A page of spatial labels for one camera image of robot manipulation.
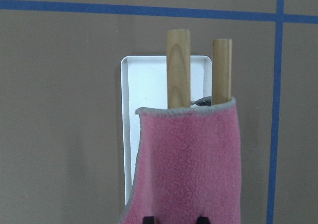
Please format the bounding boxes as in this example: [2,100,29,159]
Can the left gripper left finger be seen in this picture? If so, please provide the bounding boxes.
[143,216,157,224]

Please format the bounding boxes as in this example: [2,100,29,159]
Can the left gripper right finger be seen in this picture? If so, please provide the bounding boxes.
[196,216,209,224]

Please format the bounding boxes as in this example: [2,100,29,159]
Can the pink cleaning cloth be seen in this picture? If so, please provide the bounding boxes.
[119,98,241,224]

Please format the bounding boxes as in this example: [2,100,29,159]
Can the white rectangular tray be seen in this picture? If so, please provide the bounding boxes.
[121,56,212,203]

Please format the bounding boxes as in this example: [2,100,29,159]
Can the inner wooden rack rod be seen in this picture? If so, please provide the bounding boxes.
[166,29,191,108]

